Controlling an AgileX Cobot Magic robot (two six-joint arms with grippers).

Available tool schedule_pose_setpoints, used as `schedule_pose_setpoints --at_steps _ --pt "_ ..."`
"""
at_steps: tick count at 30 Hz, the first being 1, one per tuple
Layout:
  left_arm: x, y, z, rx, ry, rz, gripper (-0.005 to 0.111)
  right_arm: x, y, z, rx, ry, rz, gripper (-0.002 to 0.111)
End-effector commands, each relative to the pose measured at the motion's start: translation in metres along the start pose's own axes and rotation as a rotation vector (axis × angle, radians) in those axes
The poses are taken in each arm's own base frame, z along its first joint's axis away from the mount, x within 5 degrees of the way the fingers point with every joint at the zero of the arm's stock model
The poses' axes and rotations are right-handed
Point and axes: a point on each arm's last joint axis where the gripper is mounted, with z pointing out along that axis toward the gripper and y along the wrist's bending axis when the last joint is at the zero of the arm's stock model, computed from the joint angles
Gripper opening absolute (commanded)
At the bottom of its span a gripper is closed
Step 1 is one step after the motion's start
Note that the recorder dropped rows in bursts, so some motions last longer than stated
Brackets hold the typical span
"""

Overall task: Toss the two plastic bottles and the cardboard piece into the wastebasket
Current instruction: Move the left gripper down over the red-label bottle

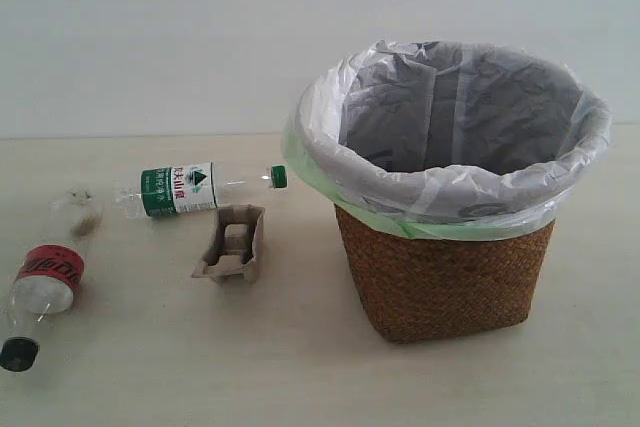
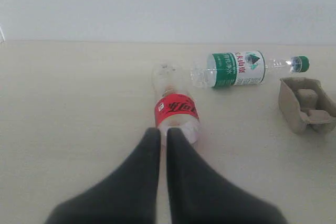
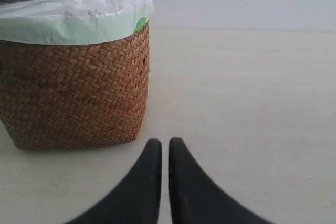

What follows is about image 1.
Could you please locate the grey cardboard pulp tray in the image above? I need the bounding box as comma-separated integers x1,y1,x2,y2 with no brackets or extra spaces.
191,204,265,284

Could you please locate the green label water bottle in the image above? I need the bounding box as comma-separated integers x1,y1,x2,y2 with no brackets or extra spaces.
115,160,288,218

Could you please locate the red label cola bottle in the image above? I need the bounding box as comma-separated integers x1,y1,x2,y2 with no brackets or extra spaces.
0,186,105,374

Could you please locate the woven wicker waste basket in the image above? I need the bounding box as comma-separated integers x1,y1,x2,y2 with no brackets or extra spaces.
335,208,554,343

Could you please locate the white and green bin liner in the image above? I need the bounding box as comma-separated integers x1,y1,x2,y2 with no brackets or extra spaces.
282,41,612,241

